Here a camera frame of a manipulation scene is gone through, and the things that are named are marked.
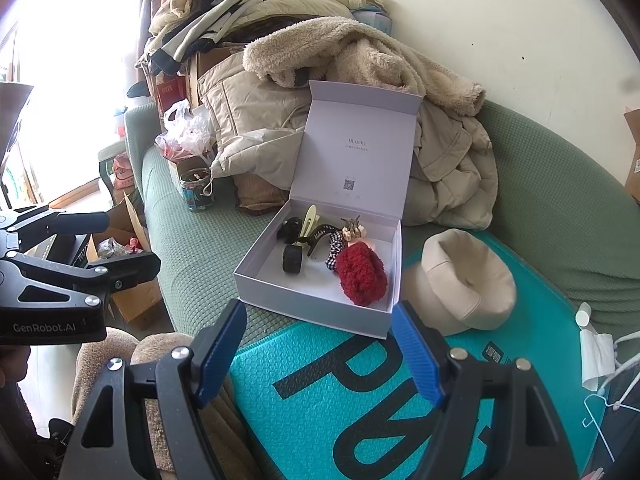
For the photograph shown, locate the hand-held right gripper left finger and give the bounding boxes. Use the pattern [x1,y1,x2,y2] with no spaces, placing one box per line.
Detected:
[59,299,248,480]

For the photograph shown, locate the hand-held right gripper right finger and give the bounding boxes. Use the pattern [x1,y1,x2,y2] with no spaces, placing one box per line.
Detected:
[391,301,596,480]

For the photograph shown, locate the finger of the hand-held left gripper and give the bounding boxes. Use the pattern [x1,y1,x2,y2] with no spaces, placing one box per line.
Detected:
[0,207,110,248]
[0,251,162,311]

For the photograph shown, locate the red fuzzy scrunchie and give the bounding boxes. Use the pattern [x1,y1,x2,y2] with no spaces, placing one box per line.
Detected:
[335,244,389,307]

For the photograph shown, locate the white lidded gift box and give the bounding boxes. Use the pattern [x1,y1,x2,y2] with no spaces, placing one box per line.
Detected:
[233,80,425,341]

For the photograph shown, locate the black wide hair band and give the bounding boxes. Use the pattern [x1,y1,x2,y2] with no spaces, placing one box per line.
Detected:
[281,244,304,276]

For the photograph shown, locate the black white checkered scrunchie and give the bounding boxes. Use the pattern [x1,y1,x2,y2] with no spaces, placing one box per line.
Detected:
[325,237,347,273]

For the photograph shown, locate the black lace bow with pearl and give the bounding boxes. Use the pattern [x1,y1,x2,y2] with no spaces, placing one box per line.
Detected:
[277,216,301,242]

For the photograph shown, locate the gold clip with beige flowers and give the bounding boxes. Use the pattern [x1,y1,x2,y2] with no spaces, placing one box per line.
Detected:
[340,216,368,243]

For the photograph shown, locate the black hair claw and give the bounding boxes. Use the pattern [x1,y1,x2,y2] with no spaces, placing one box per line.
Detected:
[306,222,343,257]

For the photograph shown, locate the cream hair claw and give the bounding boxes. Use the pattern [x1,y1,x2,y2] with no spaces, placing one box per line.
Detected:
[292,205,320,247]

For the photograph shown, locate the person's left hand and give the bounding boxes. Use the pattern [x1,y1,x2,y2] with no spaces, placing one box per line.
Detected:
[0,346,30,387]

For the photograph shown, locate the black flat box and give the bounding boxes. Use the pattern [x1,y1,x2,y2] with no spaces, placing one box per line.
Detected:
[40,234,91,266]

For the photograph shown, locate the open cardboard box of clutter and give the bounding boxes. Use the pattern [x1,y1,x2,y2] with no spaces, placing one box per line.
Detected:
[87,191,163,331]

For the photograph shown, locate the brown fleece blanket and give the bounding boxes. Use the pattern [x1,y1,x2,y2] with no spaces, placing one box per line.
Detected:
[72,329,251,480]

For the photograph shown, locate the pink printed box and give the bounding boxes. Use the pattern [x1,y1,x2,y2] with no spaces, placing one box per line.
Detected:
[111,154,137,191]

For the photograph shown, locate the green quilted sofa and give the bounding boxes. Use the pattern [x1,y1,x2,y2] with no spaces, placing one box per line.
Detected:
[125,100,640,356]

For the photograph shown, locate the beige cap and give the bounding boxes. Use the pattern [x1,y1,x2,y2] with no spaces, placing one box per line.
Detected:
[402,228,517,337]

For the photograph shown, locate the teal bubble mailer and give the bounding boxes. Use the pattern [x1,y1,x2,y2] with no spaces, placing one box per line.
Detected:
[229,230,618,480]

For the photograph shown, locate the glass jar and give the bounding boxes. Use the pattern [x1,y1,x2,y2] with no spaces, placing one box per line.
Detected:
[179,167,215,212]

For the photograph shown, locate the clear plastic bag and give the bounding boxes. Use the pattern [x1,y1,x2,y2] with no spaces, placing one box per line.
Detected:
[156,99,215,161]

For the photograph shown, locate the brown patterned cushion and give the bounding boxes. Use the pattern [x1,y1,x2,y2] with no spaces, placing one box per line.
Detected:
[235,172,291,213]

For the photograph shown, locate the red box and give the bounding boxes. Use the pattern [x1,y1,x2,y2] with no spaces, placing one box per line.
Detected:
[154,76,188,116]

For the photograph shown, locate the white clothes hanger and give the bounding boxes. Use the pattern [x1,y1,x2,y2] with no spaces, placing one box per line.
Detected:
[582,392,633,466]

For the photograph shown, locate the beige puffer jacket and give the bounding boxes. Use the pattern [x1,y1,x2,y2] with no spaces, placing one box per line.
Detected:
[197,52,499,231]

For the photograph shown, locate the brown cardboard carton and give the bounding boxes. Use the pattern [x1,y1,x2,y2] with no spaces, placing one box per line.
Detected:
[187,45,246,106]

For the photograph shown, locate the pile of folded clothes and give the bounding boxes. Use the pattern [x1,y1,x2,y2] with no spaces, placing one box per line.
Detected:
[135,0,356,76]

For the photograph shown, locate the printed cardboard box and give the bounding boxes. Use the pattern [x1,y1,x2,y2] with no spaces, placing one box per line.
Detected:
[622,105,640,196]

